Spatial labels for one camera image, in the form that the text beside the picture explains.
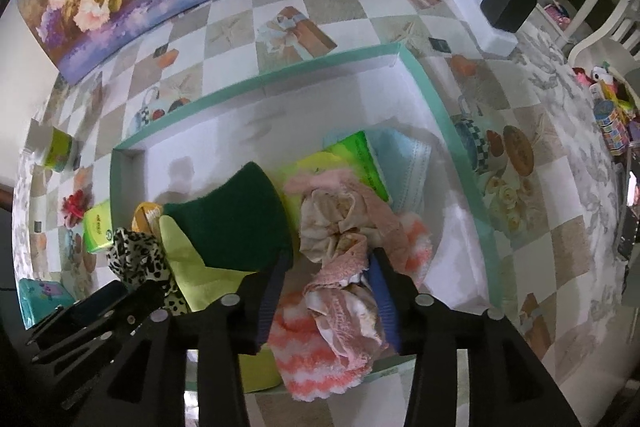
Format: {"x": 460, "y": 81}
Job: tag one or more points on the black power adapter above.
{"x": 507, "y": 15}

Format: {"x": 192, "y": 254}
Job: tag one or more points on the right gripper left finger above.
{"x": 236, "y": 324}

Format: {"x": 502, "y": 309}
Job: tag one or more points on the pink lace scrunchie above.
{"x": 341, "y": 220}

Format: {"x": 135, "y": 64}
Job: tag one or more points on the white pill bottle green label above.
{"x": 51, "y": 147}

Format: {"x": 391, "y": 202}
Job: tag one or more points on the leopard print scrunchie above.
{"x": 136, "y": 258}

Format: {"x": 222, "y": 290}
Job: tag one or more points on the patterned tablecloth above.
{"x": 553, "y": 205}

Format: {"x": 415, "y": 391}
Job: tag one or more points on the green tissue pack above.
{"x": 98, "y": 228}
{"x": 353, "y": 152}

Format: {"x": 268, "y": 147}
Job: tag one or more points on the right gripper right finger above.
{"x": 509, "y": 386}

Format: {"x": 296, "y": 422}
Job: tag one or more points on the colourful toy can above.
{"x": 612, "y": 126}

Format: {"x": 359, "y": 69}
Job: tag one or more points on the green yellow sponge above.
{"x": 241, "y": 225}

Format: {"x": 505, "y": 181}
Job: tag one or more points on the beige powder puff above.
{"x": 147, "y": 218}

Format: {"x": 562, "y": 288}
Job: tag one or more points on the yellow green cloth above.
{"x": 201, "y": 286}

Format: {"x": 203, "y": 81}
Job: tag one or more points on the teal plastic box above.
{"x": 38, "y": 299}

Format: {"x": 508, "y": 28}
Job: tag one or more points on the blue face mask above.
{"x": 402, "y": 164}

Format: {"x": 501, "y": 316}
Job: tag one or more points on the white power strip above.
{"x": 490, "y": 40}

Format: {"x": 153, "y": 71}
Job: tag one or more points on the red flower scrunchie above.
{"x": 75, "y": 206}

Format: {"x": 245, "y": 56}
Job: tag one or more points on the pink white fuzzy sock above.
{"x": 320, "y": 356}

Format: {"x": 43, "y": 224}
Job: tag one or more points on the teal-rimmed white tray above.
{"x": 278, "y": 118}

